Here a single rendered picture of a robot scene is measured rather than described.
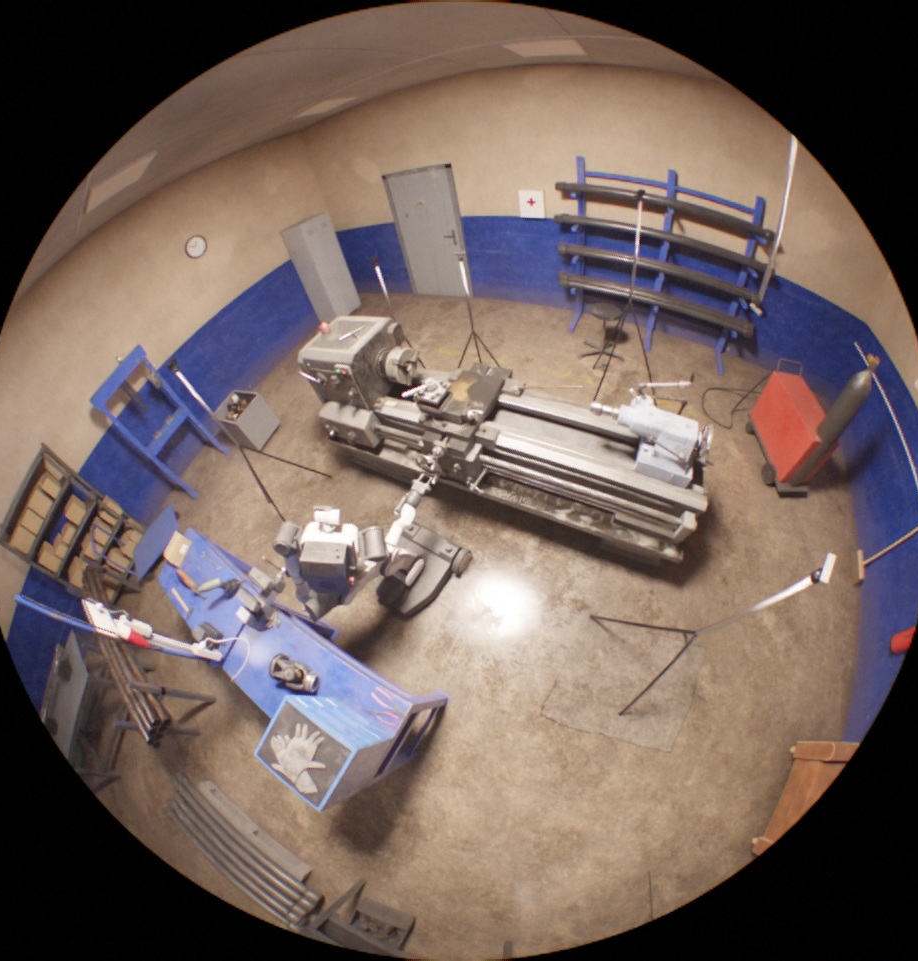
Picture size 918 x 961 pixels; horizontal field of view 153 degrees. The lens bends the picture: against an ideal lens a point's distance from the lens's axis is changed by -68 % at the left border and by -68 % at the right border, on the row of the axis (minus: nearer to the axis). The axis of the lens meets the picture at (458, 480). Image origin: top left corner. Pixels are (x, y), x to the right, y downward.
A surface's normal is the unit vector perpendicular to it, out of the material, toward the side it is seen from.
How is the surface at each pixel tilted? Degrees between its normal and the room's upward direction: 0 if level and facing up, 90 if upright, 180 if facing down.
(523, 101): 90
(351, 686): 0
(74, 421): 90
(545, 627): 0
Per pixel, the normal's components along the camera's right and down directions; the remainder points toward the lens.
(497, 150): -0.45, 0.78
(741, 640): -0.16, -0.55
